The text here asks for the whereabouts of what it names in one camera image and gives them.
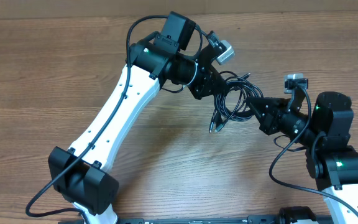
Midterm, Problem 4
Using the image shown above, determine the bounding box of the black USB cable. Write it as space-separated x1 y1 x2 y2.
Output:
208 70 264 134

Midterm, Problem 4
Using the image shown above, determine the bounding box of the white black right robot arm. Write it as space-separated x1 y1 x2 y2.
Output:
247 89 358 223

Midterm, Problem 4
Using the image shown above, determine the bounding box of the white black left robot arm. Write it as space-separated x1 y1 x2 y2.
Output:
48 12 234 223

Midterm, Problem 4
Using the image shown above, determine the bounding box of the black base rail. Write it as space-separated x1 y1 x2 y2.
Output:
57 213 335 224

